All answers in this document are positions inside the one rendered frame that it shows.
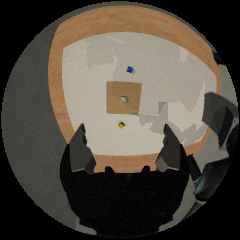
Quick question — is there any blue die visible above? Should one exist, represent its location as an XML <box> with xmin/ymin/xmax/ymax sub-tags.
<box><xmin>126</xmin><ymin>66</ymin><xmax>133</xmax><ymax>73</ymax></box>

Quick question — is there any white die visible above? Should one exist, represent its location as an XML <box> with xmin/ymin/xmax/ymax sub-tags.
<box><xmin>121</xmin><ymin>96</ymin><xmax>126</xmax><ymax>102</ymax></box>

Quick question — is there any tan flat mat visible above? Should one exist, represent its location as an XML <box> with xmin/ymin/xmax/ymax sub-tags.
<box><xmin>106</xmin><ymin>81</ymin><xmax>142</xmax><ymax>115</ymax></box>

